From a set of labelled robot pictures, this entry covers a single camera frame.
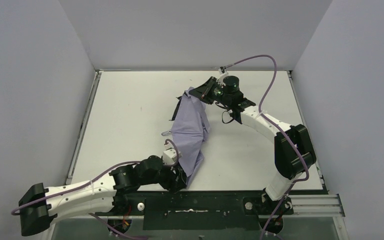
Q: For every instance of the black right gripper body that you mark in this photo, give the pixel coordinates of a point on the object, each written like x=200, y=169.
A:
x=207, y=89

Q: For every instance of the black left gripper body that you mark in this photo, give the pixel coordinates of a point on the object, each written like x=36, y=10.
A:
x=178, y=177

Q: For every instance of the purple folding umbrella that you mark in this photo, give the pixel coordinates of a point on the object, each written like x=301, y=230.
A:
x=189, y=131

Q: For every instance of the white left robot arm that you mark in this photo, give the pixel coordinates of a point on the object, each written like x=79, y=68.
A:
x=40, y=207

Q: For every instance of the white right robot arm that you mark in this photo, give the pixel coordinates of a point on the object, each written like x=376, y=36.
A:
x=293, y=150

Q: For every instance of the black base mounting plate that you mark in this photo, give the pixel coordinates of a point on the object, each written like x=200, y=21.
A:
x=194, y=210

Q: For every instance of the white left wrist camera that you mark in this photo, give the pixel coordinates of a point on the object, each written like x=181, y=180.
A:
x=170, y=157

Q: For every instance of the aluminium frame rail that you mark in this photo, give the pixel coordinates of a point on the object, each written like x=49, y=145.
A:
x=304, y=215

